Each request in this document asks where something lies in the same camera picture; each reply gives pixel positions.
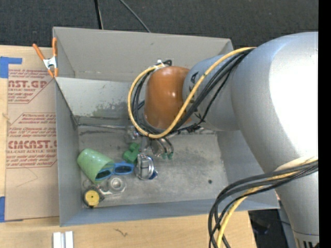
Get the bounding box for green toy block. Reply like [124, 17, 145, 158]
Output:
[122, 142, 142, 164]

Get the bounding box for blue sunglasses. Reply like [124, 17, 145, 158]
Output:
[94, 162, 136, 182]

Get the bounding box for silver and blue metal object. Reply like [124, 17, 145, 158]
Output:
[134, 153, 158, 181]

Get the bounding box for grey metal bin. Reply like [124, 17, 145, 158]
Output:
[52, 26, 280, 227]

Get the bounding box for yellow and black tape measure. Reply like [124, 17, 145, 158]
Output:
[82, 186, 106, 209]

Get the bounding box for light green cup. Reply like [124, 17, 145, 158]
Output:
[77, 148, 116, 184]

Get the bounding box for clear glass object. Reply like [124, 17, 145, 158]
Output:
[104, 176, 128, 195]

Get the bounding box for brown cardboard board red print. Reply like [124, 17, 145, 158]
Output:
[0, 44, 61, 222]

